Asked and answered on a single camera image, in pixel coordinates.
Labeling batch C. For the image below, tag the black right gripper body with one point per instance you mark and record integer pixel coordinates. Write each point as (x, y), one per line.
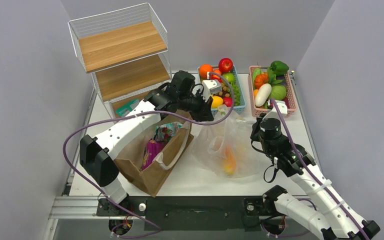
(256, 133)

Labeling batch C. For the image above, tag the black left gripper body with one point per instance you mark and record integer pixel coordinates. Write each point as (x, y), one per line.
(195, 105)

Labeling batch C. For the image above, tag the clear plastic lemon-print bag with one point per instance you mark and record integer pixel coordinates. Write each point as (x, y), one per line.
(209, 147)

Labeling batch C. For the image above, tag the orange fruit front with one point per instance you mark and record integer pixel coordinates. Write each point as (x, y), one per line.
(240, 152)

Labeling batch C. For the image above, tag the orange fruit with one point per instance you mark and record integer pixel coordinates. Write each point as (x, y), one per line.
(204, 69)
(240, 152)

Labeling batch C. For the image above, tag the teal snack packet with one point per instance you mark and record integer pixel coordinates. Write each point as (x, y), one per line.
(164, 132)
(128, 107)

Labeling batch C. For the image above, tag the yellow orange mango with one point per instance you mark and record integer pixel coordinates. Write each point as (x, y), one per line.
(229, 164)

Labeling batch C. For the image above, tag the purple snack packet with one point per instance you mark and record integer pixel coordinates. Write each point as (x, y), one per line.
(152, 149)

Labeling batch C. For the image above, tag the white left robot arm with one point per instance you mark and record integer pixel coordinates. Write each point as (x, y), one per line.
(97, 154)

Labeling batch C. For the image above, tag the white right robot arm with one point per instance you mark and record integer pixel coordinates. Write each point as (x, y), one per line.
(333, 218)

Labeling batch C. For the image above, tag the blue plastic fruit basket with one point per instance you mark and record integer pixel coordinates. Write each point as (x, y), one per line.
(225, 95)

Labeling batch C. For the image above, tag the yellow lemon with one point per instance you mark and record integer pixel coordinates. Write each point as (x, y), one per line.
(216, 101)

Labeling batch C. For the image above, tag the orange fruit back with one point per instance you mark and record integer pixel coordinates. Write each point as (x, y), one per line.
(204, 69)

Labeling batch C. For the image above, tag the red pomegranate fruit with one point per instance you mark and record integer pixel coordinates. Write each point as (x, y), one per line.
(228, 101)

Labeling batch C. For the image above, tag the white eggplant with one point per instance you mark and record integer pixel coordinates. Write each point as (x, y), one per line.
(262, 95)

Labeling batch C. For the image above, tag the green grape bunch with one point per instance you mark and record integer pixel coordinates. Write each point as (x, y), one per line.
(237, 94)

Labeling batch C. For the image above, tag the green cabbage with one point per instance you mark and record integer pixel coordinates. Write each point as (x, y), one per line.
(278, 92)

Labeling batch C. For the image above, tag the green apple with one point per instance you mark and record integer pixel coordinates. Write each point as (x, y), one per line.
(230, 77)

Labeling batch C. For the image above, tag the red apple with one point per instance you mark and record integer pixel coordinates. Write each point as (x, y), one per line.
(225, 65)

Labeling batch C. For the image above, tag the pink plastic vegetable basket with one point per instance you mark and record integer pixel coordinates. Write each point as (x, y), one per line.
(290, 94)

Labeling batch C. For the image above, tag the orange pumpkin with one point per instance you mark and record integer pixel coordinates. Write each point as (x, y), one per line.
(260, 80)

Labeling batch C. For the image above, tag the green bell pepper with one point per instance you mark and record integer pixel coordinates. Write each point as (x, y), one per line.
(279, 68)

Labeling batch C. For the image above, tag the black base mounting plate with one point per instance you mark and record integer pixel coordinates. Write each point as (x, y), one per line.
(207, 213)

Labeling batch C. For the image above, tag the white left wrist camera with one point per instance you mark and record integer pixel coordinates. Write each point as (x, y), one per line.
(210, 87)

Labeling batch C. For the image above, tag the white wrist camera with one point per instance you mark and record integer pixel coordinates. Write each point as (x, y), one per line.
(210, 87)
(276, 109)

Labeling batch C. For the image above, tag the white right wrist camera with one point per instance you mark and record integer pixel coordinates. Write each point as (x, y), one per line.
(276, 109)

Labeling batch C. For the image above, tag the white wire wooden shelf rack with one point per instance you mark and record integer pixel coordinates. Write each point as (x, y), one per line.
(126, 52)

